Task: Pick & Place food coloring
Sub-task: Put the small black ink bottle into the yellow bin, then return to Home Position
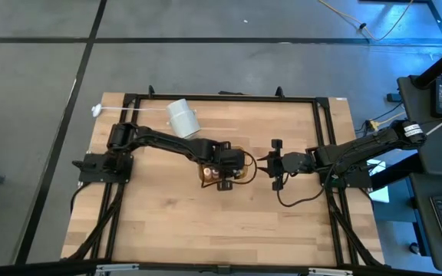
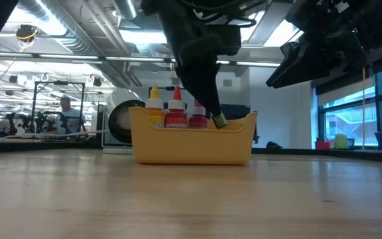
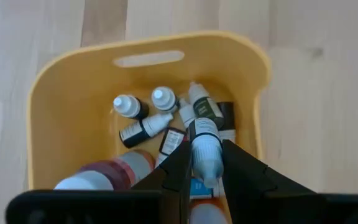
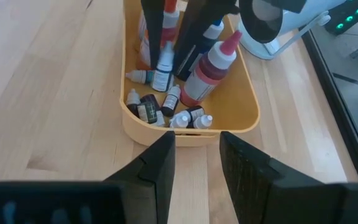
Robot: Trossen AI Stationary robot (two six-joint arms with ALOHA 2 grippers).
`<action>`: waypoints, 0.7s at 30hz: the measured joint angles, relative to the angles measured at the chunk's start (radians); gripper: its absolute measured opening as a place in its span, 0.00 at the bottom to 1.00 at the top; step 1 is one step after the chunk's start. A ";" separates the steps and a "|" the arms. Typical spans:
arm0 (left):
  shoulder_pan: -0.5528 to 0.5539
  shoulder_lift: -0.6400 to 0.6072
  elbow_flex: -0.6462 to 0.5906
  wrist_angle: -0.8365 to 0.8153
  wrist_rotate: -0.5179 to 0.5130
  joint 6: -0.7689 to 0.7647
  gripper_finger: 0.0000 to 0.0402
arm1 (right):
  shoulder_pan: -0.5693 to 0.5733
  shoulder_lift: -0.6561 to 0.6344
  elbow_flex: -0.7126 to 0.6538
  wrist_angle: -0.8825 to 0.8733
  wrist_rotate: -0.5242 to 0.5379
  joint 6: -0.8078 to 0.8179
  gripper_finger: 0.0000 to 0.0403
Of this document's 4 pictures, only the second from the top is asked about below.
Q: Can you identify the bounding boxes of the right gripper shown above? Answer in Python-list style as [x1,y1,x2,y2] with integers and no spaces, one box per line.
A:
[266,0,367,89]

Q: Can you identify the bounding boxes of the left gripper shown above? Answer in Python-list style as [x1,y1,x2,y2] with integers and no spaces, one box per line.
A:
[141,0,257,117]

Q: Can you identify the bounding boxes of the large pink food colouring bottle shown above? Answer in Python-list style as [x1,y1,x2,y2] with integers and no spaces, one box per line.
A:
[188,99,209,129]

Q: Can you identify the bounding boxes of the large orange-red food colouring bottle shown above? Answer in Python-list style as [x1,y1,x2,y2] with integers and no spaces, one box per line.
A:
[164,86,189,129]

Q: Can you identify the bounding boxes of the small white-capped dropper bottle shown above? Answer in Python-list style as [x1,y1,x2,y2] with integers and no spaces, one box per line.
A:
[211,112,229,129]

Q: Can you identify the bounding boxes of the large yellow food colouring bottle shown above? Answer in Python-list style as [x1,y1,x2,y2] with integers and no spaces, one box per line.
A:
[145,84,166,129]

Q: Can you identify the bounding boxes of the yellow plastic bin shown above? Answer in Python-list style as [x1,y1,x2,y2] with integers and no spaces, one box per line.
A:
[128,106,259,166]

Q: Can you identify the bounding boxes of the long ceiling light bar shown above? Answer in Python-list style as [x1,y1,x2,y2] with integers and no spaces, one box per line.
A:
[0,50,300,69]

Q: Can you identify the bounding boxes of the green cup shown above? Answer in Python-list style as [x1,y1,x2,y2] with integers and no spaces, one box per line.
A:
[334,133,349,149]

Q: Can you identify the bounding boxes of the person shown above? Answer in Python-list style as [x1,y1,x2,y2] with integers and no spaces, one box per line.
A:
[53,96,86,134]

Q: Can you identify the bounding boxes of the background black robot arms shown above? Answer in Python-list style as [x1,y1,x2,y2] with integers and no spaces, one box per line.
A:
[5,111,58,133]

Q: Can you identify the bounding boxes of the black ceiling device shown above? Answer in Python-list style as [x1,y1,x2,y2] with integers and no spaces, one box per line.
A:
[15,24,39,43]

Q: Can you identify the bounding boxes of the silver ceiling duct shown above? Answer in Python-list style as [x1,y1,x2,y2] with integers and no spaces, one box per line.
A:
[111,0,139,20]

